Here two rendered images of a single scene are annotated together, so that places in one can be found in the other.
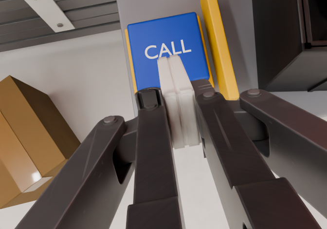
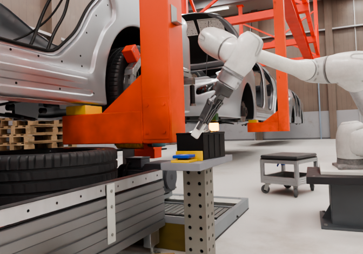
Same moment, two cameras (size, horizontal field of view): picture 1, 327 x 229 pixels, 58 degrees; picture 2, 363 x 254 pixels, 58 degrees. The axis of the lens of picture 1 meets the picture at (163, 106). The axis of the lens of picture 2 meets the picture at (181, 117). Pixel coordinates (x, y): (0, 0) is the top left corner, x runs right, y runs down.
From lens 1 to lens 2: 127 cm
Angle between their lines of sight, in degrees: 89
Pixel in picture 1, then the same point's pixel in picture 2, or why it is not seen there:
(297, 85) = (207, 153)
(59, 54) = not seen: outside the picture
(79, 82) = not seen: outside the picture
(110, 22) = (125, 239)
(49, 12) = (111, 221)
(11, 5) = (101, 214)
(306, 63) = (204, 138)
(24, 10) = (103, 220)
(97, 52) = not seen: outside the picture
